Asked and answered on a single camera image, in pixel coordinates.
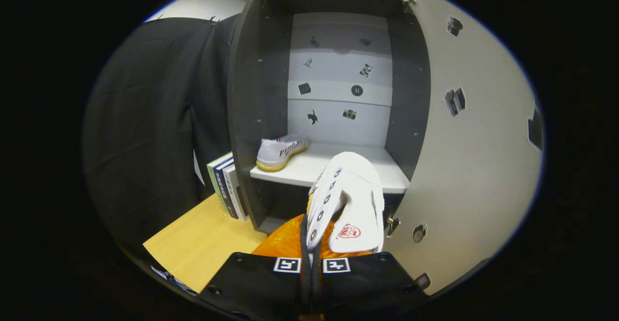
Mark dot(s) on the white shoe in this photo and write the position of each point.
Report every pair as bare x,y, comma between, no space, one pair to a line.
355,181
278,153

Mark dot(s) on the beige shoe cabinet door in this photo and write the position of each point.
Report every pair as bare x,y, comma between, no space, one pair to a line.
474,166

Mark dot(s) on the green white book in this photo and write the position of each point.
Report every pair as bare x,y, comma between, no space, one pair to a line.
215,178

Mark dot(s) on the white grey book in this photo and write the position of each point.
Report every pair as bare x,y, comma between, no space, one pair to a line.
233,190

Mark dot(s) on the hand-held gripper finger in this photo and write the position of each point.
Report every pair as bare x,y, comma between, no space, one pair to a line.
305,287
317,287

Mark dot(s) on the white cabinet shelf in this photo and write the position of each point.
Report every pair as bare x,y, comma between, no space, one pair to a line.
300,166

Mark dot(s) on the white paper sheet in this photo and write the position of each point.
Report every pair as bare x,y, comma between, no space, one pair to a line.
197,168

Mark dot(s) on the dark blue book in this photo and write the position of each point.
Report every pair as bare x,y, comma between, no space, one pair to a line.
223,188

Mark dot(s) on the dark grey shoe cabinet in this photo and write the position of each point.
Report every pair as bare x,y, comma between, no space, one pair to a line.
246,118

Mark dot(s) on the black backdrop cloth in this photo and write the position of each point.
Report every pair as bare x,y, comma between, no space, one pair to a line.
145,118

